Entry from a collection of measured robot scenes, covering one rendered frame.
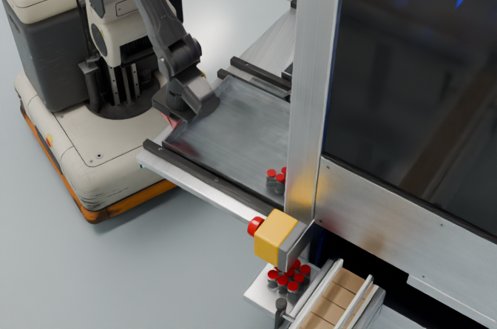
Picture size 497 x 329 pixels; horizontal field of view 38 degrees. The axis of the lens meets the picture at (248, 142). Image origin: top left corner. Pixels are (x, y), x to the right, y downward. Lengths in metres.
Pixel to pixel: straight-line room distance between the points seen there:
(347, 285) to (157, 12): 0.63
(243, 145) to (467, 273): 0.63
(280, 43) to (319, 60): 0.84
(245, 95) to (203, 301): 0.90
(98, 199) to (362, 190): 1.41
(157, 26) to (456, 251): 0.69
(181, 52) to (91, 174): 1.05
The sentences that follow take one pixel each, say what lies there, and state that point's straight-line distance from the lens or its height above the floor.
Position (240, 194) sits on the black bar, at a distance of 1.53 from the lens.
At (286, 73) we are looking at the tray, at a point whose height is 0.92.
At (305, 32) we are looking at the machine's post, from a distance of 1.04.
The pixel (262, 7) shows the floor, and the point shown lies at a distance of 3.44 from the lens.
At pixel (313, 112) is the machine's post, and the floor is 1.30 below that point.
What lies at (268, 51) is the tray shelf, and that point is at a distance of 1.87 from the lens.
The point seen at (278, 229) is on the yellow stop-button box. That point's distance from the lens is 1.32.
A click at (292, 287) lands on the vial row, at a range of 1.38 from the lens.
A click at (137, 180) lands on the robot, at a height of 0.19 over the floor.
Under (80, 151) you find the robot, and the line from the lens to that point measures 2.49.
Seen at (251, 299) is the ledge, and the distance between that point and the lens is 1.42.
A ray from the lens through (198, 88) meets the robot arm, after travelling 1.45.
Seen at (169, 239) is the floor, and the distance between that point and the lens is 2.56.
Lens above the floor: 2.12
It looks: 49 degrees down
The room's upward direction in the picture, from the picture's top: straight up
